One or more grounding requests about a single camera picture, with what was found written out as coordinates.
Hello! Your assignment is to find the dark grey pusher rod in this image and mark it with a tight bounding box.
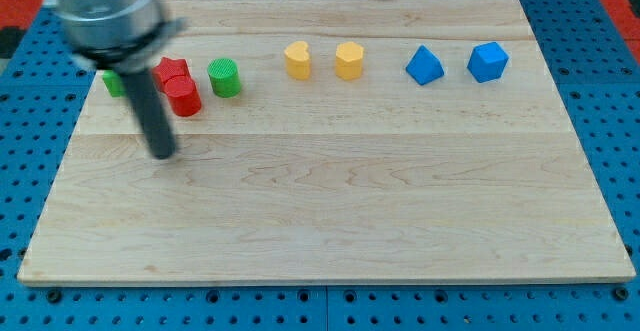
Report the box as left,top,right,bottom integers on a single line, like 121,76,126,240
120,69,177,160

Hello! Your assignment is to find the red cylinder block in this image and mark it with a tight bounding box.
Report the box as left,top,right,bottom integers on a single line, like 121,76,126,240
163,76,202,117

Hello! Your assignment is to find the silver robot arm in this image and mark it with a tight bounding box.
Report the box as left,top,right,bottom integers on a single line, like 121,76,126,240
54,0,186,159

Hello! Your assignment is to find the green block behind rod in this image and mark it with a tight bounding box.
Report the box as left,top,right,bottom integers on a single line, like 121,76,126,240
102,70,125,98

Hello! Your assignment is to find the red star block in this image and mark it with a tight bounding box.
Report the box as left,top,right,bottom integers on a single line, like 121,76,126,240
151,57,191,93

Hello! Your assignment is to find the green cylinder block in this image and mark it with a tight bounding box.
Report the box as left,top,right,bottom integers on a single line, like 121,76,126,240
207,58,242,98

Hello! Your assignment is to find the yellow heart block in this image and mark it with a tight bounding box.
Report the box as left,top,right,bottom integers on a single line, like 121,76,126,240
284,41,311,80

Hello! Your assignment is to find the yellow hexagon block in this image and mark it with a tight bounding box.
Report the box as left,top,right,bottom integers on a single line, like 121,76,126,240
334,41,364,81

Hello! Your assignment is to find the wooden board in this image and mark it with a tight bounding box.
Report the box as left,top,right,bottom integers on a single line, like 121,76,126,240
18,0,635,287

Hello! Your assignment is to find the blue triangular block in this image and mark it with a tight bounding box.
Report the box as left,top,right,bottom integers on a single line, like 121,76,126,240
405,45,444,86

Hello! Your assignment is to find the blue cube block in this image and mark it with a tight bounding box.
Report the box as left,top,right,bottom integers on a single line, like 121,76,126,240
467,42,509,83

